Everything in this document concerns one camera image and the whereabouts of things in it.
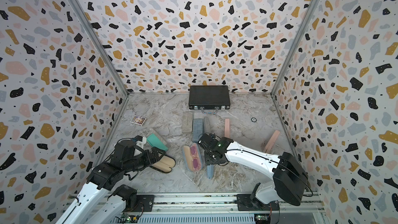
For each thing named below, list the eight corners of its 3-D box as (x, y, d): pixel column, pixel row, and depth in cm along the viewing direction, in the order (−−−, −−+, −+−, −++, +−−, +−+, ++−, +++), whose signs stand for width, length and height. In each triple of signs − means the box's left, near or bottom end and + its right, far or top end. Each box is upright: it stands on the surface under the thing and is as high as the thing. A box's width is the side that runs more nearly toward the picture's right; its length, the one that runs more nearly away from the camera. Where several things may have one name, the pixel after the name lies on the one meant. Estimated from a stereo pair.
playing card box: (132, 123, 106) (130, 121, 104) (136, 117, 110) (135, 114, 108) (142, 126, 105) (141, 124, 103) (146, 119, 108) (145, 117, 106)
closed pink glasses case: (263, 152, 94) (267, 147, 89) (272, 134, 101) (276, 129, 96) (268, 154, 93) (271, 149, 88) (276, 137, 100) (280, 131, 95)
